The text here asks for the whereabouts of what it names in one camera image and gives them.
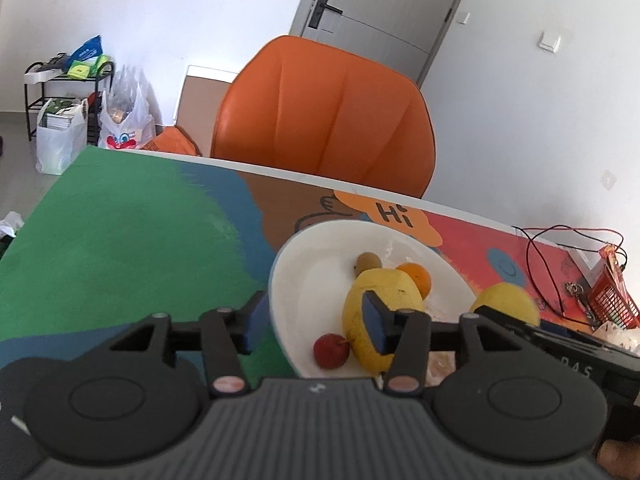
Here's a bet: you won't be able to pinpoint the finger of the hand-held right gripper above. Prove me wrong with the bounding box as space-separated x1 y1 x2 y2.
477 305 573 348

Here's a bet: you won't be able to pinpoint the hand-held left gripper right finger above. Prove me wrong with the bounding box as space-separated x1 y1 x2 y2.
362 290 502 395

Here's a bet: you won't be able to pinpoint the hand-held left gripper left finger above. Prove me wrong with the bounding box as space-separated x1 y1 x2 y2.
107 290 270 397

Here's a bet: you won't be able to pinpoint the yellow mango with dark spots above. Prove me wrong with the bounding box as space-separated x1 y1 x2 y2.
341 267 426 375

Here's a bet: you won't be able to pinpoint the yellow lemon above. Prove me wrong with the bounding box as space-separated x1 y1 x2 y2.
468 282 542 328

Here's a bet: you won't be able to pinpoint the small red fruit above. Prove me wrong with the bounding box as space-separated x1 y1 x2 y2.
313 333 351 370

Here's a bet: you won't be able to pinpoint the orange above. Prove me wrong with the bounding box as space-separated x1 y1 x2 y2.
395 262 432 301

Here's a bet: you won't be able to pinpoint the white plate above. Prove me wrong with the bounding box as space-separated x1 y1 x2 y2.
269 220 485 380

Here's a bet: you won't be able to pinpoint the person's right hand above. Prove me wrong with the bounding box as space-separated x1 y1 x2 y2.
596 439 640 480

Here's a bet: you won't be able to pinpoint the bunch of keys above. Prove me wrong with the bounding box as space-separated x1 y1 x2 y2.
565 282 598 321

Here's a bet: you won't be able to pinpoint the red plastic basket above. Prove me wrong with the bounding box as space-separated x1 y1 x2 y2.
585 262 640 332

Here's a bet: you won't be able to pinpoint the orange snack package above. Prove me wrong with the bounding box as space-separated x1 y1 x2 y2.
599 244 627 286

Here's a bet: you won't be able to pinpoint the cartoon cat table mat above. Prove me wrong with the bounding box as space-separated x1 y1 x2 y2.
0 146 601 377

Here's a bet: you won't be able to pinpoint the orange bag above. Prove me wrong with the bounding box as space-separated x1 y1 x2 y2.
142 126 202 157

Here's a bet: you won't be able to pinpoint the orange leather chair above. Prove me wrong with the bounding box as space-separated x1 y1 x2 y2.
210 35 437 199

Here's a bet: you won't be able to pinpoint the cardboard board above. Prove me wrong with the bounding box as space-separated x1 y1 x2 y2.
174 64 242 157

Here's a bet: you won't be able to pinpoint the clear plastic bag red print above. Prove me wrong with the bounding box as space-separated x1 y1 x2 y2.
97 64 156 151

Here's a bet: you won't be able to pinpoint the white plastic bag with books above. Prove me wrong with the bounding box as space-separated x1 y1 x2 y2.
34 97 90 176

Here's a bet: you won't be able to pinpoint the green and yellow items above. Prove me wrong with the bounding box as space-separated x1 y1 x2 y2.
66 58 114 80

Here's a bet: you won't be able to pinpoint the grey door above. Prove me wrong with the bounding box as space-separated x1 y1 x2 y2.
290 0 477 87

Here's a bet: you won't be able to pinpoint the blue bag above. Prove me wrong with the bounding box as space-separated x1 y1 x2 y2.
66 35 104 64

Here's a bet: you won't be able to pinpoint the black shoe rack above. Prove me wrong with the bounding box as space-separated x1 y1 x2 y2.
23 59 116 145

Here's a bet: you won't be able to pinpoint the black cable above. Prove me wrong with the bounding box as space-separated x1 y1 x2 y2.
512 225 628 320

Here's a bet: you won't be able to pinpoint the black door handle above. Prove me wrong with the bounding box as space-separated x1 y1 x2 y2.
308 0 345 30

